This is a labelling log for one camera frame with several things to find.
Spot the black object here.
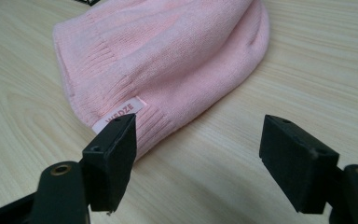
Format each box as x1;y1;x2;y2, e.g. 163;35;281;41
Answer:
74;0;101;7

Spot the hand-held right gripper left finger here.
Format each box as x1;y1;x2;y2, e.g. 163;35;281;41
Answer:
79;113;137;213

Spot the pink knit beanie hat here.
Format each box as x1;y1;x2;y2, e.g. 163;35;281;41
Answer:
52;0;270;161

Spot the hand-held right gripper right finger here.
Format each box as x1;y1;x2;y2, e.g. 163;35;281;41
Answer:
258;114;340;215

